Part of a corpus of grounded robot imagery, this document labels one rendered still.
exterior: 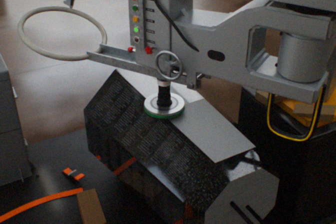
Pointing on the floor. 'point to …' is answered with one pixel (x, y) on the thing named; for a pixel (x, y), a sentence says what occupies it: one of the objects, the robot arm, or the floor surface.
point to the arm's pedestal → (11, 134)
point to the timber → (90, 207)
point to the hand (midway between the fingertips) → (71, 7)
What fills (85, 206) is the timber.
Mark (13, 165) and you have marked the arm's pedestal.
